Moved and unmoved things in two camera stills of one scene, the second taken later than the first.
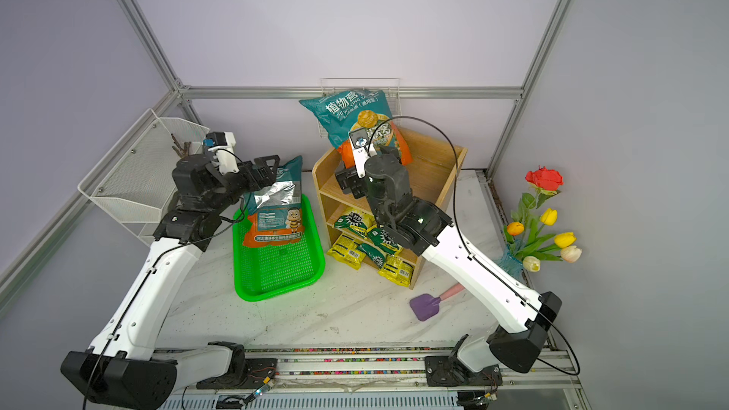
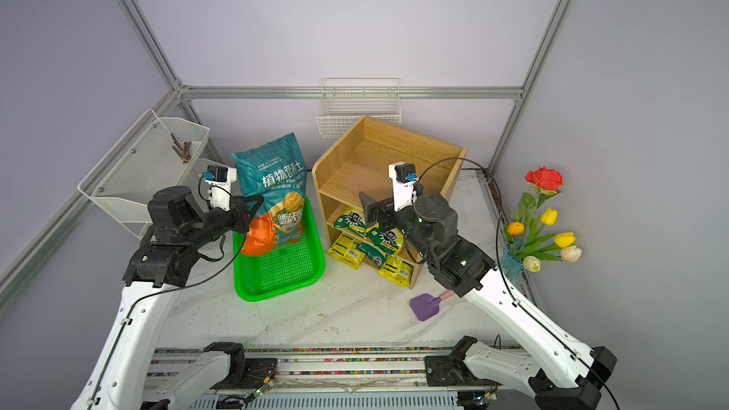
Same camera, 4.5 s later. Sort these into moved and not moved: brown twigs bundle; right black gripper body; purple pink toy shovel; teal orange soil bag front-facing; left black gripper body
Moved: right black gripper body; teal orange soil bag front-facing; left black gripper body
Not moved: brown twigs bundle; purple pink toy shovel
